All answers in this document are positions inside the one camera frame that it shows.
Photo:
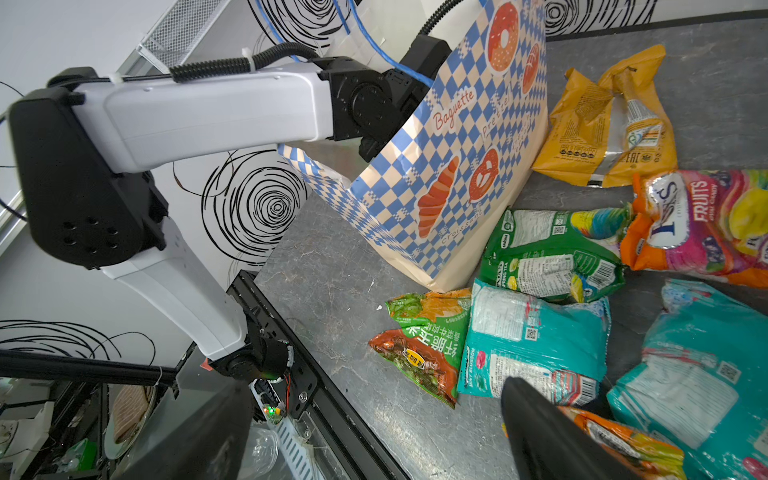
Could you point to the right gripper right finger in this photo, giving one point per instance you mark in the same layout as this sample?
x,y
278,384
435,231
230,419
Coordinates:
x,y
545,444

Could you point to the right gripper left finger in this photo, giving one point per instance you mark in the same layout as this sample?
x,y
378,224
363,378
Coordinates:
x,y
196,435

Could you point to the orange Fox's snack bag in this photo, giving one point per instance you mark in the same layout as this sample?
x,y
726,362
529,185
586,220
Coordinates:
x,y
645,456

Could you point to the green red snack bag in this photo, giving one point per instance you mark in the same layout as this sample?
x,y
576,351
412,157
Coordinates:
x,y
428,344

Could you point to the teal mint snack bag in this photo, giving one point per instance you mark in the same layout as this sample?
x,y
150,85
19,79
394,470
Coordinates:
x,y
701,383

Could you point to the green white snack bag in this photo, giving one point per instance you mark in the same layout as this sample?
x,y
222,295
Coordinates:
x,y
559,256

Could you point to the blue checkered paper bag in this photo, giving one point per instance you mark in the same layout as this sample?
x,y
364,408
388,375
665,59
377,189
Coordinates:
x,y
427,203

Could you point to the orange snack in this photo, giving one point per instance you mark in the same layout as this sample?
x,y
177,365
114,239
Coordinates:
x,y
704,223

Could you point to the yellow snack bag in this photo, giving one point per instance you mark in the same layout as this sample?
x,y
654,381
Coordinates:
x,y
605,133

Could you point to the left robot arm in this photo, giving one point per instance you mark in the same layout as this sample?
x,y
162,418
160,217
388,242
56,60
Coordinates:
x,y
85,147

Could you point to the clear glass bowl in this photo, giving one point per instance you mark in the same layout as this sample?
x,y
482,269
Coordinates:
x,y
261,452

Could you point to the grey slotted cable duct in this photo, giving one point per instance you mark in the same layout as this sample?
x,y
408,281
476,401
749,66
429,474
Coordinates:
x,y
297,452

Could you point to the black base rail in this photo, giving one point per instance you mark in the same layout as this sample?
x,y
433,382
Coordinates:
x,y
312,384

